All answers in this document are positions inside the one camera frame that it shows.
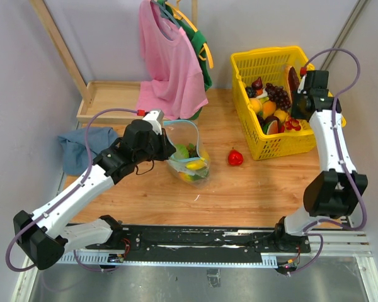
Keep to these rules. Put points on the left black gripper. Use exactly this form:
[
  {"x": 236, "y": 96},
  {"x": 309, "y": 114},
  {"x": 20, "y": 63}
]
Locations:
[{"x": 167, "y": 148}]

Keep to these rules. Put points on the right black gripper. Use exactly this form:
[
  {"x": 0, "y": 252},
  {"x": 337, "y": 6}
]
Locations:
[{"x": 294, "y": 114}]

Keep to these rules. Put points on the red cherry bunch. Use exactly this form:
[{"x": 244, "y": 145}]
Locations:
[{"x": 292, "y": 124}]

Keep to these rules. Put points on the green cabbage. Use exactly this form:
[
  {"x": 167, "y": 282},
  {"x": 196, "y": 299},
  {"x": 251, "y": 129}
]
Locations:
[{"x": 181, "y": 152}]

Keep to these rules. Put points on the green longan bunch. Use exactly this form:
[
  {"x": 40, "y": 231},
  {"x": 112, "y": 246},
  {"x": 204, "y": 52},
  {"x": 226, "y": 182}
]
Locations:
[{"x": 192, "y": 150}]

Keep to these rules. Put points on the clear zip top bag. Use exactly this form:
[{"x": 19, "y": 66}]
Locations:
[{"x": 186, "y": 132}]

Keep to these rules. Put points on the green yellow mango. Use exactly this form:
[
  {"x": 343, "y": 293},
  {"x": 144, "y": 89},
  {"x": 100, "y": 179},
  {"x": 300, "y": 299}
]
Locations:
[{"x": 191, "y": 179}]

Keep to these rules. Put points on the yellow banana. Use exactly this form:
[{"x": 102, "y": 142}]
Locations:
[{"x": 194, "y": 165}]

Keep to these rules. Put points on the red bell pepper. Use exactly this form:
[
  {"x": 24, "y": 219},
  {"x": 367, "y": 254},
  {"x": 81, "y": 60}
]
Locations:
[{"x": 235, "y": 158}]

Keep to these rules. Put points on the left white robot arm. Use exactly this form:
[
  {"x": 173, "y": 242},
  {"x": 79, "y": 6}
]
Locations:
[{"x": 45, "y": 235}]

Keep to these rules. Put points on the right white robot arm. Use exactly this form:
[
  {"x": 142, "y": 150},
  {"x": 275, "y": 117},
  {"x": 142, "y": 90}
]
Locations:
[{"x": 338, "y": 188}]

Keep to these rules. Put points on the yellow lemon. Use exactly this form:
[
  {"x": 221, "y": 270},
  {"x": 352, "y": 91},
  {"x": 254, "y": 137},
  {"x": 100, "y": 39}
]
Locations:
[{"x": 281, "y": 115}]

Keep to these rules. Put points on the dark purple grape bunch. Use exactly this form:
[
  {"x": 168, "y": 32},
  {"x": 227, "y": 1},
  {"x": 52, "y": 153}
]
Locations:
[{"x": 278, "y": 95}]

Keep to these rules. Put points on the brown sweet potato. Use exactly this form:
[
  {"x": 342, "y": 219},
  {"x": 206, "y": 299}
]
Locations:
[{"x": 291, "y": 81}]

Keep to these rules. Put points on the orange fruit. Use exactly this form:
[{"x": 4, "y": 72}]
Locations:
[{"x": 268, "y": 108}]

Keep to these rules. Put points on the watermelon slice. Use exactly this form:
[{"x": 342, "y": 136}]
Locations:
[{"x": 271, "y": 125}]

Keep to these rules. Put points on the yellow mango fruit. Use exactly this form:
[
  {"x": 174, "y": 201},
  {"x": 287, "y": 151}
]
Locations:
[{"x": 256, "y": 105}]

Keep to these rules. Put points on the dark red fig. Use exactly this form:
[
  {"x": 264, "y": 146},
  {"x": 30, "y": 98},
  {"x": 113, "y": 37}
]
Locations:
[{"x": 257, "y": 84}]

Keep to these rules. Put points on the blue black grape bunch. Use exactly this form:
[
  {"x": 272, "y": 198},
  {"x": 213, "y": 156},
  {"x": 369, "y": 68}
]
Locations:
[{"x": 250, "y": 91}]

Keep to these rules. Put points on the yellow plastic basket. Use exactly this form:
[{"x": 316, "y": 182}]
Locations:
[{"x": 269, "y": 64}]

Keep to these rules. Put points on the wooden tray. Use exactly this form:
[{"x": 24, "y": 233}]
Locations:
[{"x": 108, "y": 95}]

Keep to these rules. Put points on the blue cloth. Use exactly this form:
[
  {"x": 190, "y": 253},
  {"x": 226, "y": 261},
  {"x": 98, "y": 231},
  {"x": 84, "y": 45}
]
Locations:
[{"x": 75, "y": 155}]

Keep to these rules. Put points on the pink t-shirt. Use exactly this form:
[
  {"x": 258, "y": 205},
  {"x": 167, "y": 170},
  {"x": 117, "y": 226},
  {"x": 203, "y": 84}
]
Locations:
[{"x": 176, "y": 83}]

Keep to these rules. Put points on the green t-shirt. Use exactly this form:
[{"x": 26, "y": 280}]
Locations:
[{"x": 199, "y": 43}]

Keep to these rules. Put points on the yellow clothes hanger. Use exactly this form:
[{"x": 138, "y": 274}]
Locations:
[{"x": 192, "y": 22}]

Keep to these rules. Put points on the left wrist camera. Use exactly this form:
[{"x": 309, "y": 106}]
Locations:
[{"x": 154, "y": 117}]

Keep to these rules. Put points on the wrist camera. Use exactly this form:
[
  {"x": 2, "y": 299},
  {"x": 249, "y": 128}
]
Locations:
[
  {"x": 154, "y": 117},
  {"x": 303, "y": 73}
]

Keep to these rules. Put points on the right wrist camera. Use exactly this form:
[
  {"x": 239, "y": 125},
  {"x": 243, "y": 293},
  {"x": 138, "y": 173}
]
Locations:
[{"x": 303, "y": 73}]

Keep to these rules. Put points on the wooden rack frame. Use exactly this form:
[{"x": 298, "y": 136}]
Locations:
[{"x": 98, "y": 41}]

